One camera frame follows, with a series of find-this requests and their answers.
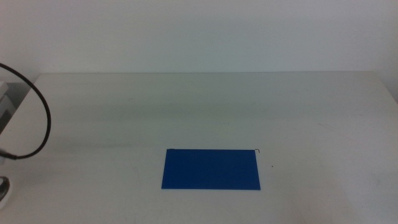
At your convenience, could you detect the black cable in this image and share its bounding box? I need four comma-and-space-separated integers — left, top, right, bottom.
0, 63, 52, 161

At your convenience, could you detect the blue rectangular mat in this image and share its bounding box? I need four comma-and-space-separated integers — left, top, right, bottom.
160, 148, 261, 191

